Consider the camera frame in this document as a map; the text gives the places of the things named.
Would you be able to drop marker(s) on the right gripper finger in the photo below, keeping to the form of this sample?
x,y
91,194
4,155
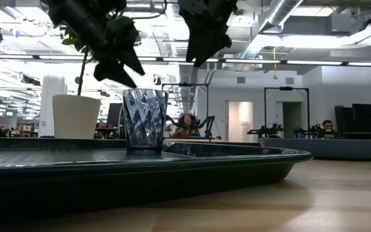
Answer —
x,y
221,45
205,35

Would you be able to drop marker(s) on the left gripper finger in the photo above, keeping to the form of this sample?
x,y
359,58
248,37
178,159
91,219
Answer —
x,y
111,71
121,38

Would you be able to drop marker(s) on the blue faceted plastic cup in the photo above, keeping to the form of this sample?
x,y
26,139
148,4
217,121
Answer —
x,y
145,122

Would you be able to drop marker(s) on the black background robot arm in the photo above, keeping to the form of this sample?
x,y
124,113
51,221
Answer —
x,y
266,130
172,122
209,124
316,130

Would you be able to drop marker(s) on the dark green serving tray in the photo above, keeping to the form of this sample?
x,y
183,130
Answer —
x,y
140,180

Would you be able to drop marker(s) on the green leafy potted tree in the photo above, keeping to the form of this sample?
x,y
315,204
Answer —
x,y
82,74

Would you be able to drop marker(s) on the black monitor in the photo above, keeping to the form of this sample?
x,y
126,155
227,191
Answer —
x,y
114,114

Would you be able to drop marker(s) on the white plant pot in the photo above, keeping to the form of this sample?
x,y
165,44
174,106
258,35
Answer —
x,y
76,116

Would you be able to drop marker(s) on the white column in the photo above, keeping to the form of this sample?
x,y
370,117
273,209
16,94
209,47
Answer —
x,y
51,106

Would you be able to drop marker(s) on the person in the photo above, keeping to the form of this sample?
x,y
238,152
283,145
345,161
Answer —
x,y
328,125
187,130

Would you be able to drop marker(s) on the linear ceiling light strip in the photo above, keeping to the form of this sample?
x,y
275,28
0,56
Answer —
x,y
314,62

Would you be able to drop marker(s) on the green exit sign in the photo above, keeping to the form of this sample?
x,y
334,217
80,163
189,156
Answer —
x,y
9,113

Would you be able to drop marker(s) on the black cabinet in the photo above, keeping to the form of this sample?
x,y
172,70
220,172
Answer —
x,y
362,117

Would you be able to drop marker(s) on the grey wall vent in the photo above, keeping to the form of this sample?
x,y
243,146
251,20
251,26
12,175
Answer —
x,y
289,81
241,80

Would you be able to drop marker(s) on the straight silver spiral duct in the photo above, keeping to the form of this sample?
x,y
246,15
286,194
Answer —
x,y
185,83

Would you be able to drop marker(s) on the black metal rig frame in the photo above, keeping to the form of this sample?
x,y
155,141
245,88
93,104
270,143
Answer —
x,y
285,88
185,84

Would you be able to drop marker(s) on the slanted silver spiral duct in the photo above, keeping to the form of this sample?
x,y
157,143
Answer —
x,y
279,13

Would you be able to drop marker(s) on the grey rectangular ceiling duct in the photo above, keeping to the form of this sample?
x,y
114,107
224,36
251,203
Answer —
x,y
314,25

